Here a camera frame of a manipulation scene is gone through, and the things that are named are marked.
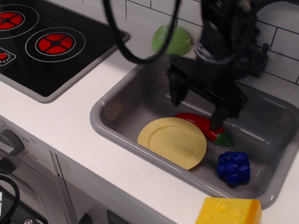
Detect grey oven knob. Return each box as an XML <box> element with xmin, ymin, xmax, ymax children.
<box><xmin>0</xmin><ymin>129</ymin><xmax>24</xmax><ymax>156</ymax></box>

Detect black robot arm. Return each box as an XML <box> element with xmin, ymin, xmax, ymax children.
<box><xmin>168</xmin><ymin>0</ymin><xmax>258</xmax><ymax>130</ymax></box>

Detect red toy chili pepper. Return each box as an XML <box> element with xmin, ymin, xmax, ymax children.
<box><xmin>175</xmin><ymin>113</ymin><xmax>233</xmax><ymax>147</ymax></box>

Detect yellow toy cheese wedge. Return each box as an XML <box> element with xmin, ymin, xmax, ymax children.
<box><xmin>195</xmin><ymin>197</ymin><xmax>262</xmax><ymax>224</ymax></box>

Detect green toy cabbage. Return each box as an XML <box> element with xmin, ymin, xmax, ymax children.
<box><xmin>151</xmin><ymin>25</ymin><xmax>191</xmax><ymax>56</ymax></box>

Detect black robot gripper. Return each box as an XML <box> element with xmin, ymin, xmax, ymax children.
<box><xmin>167</xmin><ymin>46</ymin><xmax>248</xmax><ymax>130</ymax></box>

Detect blue toy blueberries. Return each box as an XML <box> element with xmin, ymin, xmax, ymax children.
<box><xmin>216</xmin><ymin>151</ymin><xmax>251</xmax><ymax>187</ymax></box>

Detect black braided cable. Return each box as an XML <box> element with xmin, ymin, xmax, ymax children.
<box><xmin>93</xmin><ymin>0</ymin><xmax>183</xmax><ymax>68</ymax></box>

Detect grey plastic sink basin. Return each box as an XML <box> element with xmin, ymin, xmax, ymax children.
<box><xmin>90</xmin><ymin>57</ymin><xmax>299</xmax><ymax>208</ymax></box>

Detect black toy stovetop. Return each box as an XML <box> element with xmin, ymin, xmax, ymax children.
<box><xmin>0</xmin><ymin>0</ymin><xmax>117</xmax><ymax>104</ymax></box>

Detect yellow toy plate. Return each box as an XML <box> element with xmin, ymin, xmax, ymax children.
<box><xmin>137</xmin><ymin>117</ymin><xmax>208</xmax><ymax>170</ymax></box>

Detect grey toy oven front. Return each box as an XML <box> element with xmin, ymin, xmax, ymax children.
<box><xmin>0</xmin><ymin>104</ymin><xmax>162</xmax><ymax>224</ymax></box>

